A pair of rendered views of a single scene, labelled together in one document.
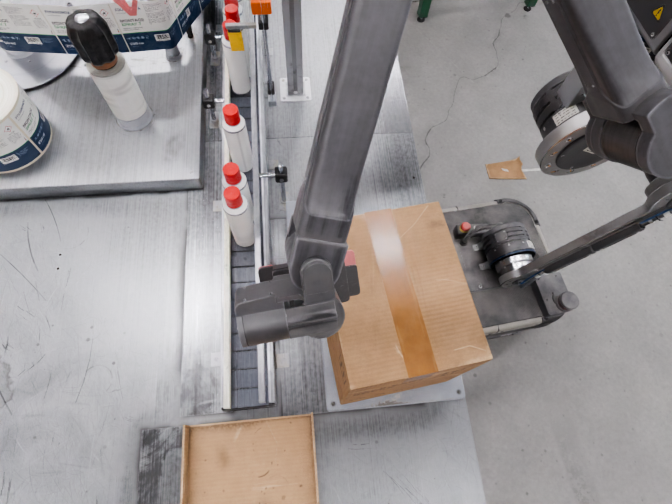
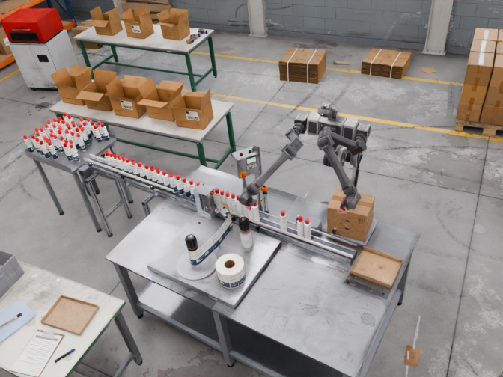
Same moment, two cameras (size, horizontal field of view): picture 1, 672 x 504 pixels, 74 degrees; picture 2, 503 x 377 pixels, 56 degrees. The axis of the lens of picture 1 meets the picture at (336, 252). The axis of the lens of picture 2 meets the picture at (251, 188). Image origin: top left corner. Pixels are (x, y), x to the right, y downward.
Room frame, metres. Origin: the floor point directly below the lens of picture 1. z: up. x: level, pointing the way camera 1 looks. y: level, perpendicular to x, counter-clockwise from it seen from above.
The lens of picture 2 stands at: (-1.16, 2.17, 3.53)
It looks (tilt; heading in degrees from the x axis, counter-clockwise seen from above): 40 degrees down; 318
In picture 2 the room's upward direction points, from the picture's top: 7 degrees counter-clockwise
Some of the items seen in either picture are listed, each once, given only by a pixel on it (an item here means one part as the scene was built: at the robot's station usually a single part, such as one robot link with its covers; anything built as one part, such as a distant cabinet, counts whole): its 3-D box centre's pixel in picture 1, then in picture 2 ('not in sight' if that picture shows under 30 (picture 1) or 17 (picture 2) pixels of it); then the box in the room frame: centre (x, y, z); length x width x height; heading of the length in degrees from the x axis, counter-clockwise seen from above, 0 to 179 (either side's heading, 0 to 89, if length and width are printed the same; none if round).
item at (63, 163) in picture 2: not in sight; (83, 176); (3.20, 0.68, 0.46); 0.73 x 0.62 x 0.93; 12
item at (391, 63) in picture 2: not in sight; (385, 63); (2.26, -4.10, 0.11); 0.65 x 0.54 x 0.22; 15
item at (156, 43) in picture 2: not in sight; (147, 57); (5.30, -1.77, 0.39); 2.20 x 0.80 x 0.78; 18
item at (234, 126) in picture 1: (237, 139); (283, 221); (0.63, 0.26, 0.98); 0.05 x 0.05 x 0.20
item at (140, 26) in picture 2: not in sight; (137, 24); (5.27, -1.71, 0.97); 0.42 x 0.39 x 0.37; 105
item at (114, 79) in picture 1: (111, 73); (245, 233); (0.73, 0.57, 1.03); 0.09 x 0.09 x 0.30
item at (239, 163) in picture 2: not in sight; (245, 162); (0.99, 0.25, 1.38); 0.17 x 0.10 x 0.19; 67
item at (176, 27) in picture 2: not in sight; (173, 25); (4.70, -1.97, 0.97); 0.43 x 0.42 x 0.37; 104
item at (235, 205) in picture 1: (239, 217); (307, 229); (0.43, 0.21, 0.98); 0.05 x 0.05 x 0.20
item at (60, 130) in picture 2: not in sight; (61, 135); (3.31, 0.70, 0.98); 0.57 x 0.46 x 0.21; 102
